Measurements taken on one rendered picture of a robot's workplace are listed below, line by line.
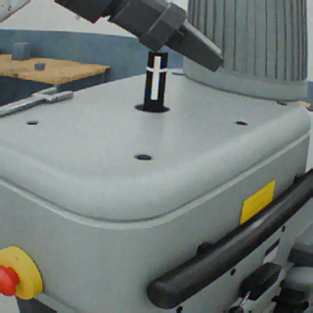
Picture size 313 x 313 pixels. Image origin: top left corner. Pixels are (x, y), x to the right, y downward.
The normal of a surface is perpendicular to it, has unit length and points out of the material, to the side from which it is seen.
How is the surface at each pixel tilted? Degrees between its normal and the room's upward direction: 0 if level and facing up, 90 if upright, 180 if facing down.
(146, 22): 91
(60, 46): 90
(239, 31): 90
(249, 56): 90
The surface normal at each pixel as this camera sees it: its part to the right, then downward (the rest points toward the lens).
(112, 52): -0.56, 0.22
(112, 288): 0.09, 0.33
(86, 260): -0.29, 0.29
